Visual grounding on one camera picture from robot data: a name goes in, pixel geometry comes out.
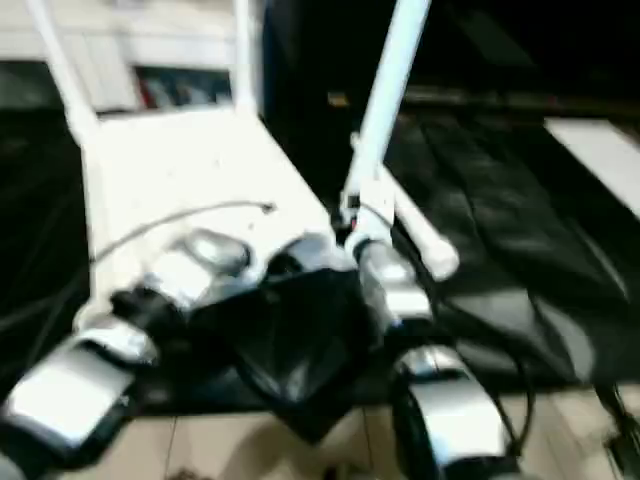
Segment white plastic table leg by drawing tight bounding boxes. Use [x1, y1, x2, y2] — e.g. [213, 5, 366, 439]
[232, 0, 264, 119]
[24, 0, 101, 134]
[349, 132, 460, 280]
[342, 0, 435, 246]

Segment long black rod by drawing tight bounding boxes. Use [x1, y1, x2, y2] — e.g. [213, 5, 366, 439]
[404, 84, 640, 114]

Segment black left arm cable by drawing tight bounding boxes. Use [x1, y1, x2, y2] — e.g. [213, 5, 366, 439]
[89, 199, 279, 264]

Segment white cabinet with glass doors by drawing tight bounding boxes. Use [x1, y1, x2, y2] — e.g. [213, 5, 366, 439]
[0, 0, 261, 114]

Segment white flat board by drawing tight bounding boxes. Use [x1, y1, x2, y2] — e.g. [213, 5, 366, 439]
[543, 117, 640, 221]

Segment black mat cover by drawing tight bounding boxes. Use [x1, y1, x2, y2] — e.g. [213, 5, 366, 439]
[0, 59, 640, 441]

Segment white plastic table top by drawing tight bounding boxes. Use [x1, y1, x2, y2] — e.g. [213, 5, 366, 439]
[72, 107, 361, 334]

